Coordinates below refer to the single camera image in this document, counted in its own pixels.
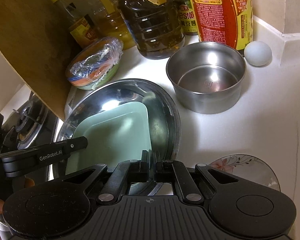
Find green square plastic plate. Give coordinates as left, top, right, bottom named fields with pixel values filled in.
left=65, top=101, right=152, bottom=174

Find floral ceramic plate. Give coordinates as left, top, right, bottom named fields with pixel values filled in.
left=209, top=154, right=281, bottom=191

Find small stainless steel pot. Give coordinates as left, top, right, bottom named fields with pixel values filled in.
left=166, top=42, right=247, bottom=114

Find plastic wrapped colourful bowls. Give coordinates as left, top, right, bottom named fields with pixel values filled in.
left=65, top=37, right=123, bottom=90

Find black gas stove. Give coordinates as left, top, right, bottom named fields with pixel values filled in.
left=0, top=93, right=58, bottom=153

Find large stainless steel basin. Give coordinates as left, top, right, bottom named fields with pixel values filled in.
left=51, top=79, right=181, bottom=178

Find small yellow cap bottle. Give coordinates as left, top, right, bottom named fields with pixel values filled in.
left=50, top=0, right=98, bottom=48

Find yellow cooking oil bottle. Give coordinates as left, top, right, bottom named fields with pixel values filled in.
left=93, top=0, right=135, bottom=50

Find pale blue egg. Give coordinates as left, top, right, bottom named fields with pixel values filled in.
left=244, top=41, right=272, bottom=67

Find dark cooking oil jug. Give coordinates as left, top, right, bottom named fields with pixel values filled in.
left=117, top=0, right=185, bottom=60

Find red label soy sauce bottle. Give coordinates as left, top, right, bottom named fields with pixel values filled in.
left=190, top=0, right=253, bottom=53

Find green lid bean paste jar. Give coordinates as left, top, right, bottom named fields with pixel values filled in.
left=173, top=0, right=198, bottom=35

